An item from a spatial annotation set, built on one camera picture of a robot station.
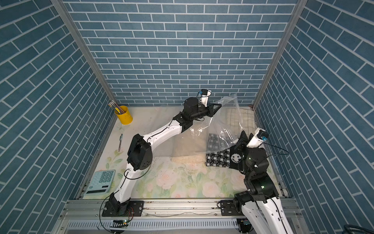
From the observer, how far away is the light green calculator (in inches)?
30.8

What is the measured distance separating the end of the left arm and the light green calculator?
0.59 m

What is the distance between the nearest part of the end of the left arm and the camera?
2.24 ft
